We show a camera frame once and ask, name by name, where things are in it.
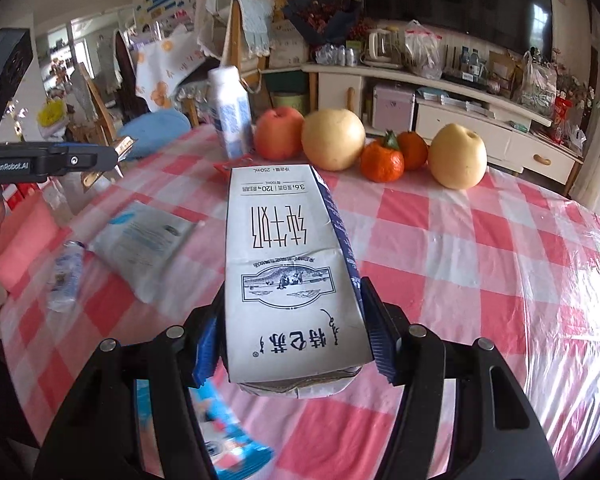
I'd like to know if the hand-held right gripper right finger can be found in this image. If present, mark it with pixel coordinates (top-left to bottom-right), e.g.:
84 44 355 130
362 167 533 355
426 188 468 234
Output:
360 276 561 480

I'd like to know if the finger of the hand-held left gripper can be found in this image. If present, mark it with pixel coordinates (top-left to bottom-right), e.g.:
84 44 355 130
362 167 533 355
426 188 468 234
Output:
50 142 126 178

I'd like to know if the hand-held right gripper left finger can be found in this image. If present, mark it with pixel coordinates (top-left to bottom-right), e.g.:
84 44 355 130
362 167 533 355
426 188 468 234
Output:
32 295 227 480

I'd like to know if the white blue milk carton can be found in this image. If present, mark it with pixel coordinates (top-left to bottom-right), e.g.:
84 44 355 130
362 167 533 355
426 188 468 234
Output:
224 162 376 400

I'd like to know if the yellow bag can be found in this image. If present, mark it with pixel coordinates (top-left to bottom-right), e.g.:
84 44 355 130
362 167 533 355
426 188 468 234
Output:
37 99 68 128

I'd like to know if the brown wooden chair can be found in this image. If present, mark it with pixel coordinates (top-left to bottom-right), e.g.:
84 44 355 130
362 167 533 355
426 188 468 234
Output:
77 62 118 146

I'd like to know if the blue cushioned chair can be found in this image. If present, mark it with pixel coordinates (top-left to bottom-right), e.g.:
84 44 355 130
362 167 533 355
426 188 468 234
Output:
116 110 191 161

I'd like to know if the blue snack wrapper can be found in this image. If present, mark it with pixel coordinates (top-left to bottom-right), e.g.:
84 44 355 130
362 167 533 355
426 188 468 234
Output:
135 377 276 480

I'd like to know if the dark wooden chair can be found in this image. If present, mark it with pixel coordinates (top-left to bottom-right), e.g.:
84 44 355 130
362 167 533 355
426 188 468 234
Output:
112 30 148 121

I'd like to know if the large white plastic bag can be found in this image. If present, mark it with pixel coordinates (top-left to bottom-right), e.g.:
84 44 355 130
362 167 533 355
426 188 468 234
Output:
87 201 206 303

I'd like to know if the red white checkered tablecloth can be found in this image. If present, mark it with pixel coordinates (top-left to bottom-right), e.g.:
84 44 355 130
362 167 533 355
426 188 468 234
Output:
0 122 600 480

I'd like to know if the white blue yellow packet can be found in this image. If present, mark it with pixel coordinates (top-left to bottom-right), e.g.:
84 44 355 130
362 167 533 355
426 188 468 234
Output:
46 240 86 313

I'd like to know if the fruit print table cover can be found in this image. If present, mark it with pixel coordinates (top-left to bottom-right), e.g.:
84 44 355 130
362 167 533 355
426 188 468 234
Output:
135 25 208 113

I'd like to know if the white plastic milk bottle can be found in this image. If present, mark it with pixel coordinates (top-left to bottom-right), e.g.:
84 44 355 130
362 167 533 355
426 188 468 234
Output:
207 66 254 160

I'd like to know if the light wooden chair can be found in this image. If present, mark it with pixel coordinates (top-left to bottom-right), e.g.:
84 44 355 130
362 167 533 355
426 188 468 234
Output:
220 0 276 96

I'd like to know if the orange tangerine with green leaf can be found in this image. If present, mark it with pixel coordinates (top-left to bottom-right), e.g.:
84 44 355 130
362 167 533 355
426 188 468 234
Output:
360 131 406 183

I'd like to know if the white cloth bag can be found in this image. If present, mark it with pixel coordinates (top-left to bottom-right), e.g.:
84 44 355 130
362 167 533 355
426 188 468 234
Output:
195 0 276 58

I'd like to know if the red apple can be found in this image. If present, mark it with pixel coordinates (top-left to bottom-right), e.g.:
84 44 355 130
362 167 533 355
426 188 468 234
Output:
254 106 306 162

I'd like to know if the small yellow pear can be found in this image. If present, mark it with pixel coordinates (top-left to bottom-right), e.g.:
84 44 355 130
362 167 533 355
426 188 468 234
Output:
427 123 488 191

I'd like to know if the large yellow pear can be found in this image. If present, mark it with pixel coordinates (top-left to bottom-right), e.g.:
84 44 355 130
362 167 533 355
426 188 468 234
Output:
301 108 367 172

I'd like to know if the green waste bin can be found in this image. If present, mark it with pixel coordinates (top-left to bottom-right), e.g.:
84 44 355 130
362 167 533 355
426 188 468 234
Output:
271 91 310 115

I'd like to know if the striped light blue towel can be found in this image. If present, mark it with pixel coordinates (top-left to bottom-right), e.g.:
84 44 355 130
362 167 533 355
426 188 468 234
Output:
235 0 276 58

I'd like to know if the white cardboard box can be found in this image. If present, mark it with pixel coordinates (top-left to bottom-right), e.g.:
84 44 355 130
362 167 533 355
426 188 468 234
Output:
269 22 310 70

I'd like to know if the pink storage box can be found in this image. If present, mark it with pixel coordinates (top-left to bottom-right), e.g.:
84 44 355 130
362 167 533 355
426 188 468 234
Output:
372 85 416 133

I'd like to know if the white television cabinet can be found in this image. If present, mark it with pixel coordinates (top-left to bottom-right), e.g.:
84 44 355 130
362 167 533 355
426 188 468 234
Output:
302 62 583 193

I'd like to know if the pack of water bottles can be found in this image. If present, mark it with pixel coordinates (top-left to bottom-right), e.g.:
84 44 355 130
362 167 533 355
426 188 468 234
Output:
315 44 361 67

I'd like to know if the dark wrapped flower bouquet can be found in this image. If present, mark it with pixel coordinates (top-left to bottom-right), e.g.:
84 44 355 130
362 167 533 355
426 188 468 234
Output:
282 0 366 48

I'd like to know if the clear plastic bag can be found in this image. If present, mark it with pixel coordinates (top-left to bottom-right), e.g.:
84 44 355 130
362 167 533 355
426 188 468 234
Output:
404 20 443 81

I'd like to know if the white electric kettle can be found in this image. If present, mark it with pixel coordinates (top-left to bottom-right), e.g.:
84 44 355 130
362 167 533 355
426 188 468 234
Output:
362 27 406 68

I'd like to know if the crinkled plastic bag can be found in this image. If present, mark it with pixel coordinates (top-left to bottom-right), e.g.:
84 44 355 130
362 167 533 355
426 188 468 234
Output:
517 50 558 116

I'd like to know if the black flat television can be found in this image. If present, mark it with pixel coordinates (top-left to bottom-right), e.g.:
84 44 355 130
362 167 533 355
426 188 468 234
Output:
361 0 553 58

